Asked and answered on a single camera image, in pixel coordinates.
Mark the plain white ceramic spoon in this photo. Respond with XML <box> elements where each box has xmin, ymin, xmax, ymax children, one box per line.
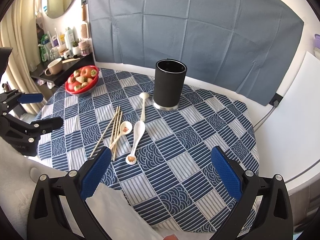
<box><xmin>139</xmin><ymin>92</ymin><xmax>149</xmax><ymax>121</ymax></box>

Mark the beige ceramic mug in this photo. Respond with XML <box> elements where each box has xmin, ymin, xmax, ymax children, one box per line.
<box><xmin>44</xmin><ymin>58</ymin><xmax>63</xmax><ymax>76</ymax></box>

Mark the black side shelf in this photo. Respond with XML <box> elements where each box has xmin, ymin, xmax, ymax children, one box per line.
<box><xmin>29</xmin><ymin>53</ymin><xmax>95</xmax><ymax>87</ymax></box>

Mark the black cylindrical utensil holder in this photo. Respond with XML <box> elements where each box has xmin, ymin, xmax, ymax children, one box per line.
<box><xmin>152</xmin><ymin>59</ymin><xmax>187</xmax><ymax>111</ymax></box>

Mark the grey cable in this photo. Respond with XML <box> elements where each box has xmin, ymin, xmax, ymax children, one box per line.
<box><xmin>253</xmin><ymin>104</ymin><xmax>277</xmax><ymax>131</ymax></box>

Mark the cream curtain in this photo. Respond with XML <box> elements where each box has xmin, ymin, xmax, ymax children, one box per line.
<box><xmin>1</xmin><ymin>0</ymin><xmax>41</xmax><ymax>93</ymax></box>

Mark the green bottle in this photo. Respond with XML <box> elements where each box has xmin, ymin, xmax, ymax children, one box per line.
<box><xmin>38</xmin><ymin>34</ymin><xmax>52</xmax><ymax>62</ymax></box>

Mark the white foam board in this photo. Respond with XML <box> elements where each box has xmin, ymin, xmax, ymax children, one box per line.
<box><xmin>255</xmin><ymin>52</ymin><xmax>319</xmax><ymax>182</ymax></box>

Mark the black backdrop clip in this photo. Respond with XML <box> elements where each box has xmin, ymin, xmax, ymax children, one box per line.
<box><xmin>269</xmin><ymin>93</ymin><xmax>283</xmax><ymax>107</ymax></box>

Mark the white lotion bottle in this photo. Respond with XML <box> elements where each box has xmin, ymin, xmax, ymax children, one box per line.
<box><xmin>65</xmin><ymin>27</ymin><xmax>75</xmax><ymax>51</ymax></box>

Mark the pink jar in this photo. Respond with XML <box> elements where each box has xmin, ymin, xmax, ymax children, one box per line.
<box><xmin>78</xmin><ymin>40</ymin><xmax>91</xmax><ymax>56</ymax></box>

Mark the red bowl of fruit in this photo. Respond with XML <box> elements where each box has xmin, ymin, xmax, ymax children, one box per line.
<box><xmin>65</xmin><ymin>66</ymin><xmax>99</xmax><ymax>96</ymax></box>

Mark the small spoon with cat bowl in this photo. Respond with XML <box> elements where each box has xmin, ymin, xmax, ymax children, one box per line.
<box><xmin>110</xmin><ymin>121</ymin><xmax>133</xmax><ymax>149</ymax></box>

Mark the blue patterned tablecloth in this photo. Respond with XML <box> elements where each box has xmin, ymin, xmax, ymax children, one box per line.
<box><xmin>37</xmin><ymin>69</ymin><xmax>259</xmax><ymax>233</ymax></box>

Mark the purple lidded container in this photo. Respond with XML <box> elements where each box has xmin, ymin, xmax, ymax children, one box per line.
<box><xmin>314</xmin><ymin>34</ymin><xmax>320</xmax><ymax>55</ymax></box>

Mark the white spoon with cat handle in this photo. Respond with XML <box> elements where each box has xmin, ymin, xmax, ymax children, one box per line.
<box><xmin>125</xmin><ymin>120</ymin><xmax>145</xmax><ymax>165</ymax></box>

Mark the white paper sheet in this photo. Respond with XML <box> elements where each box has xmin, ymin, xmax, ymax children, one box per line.
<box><xmin>85</xmin><ymin>182</ymin><xmax>163</xmax><ymax>240</ymax></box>

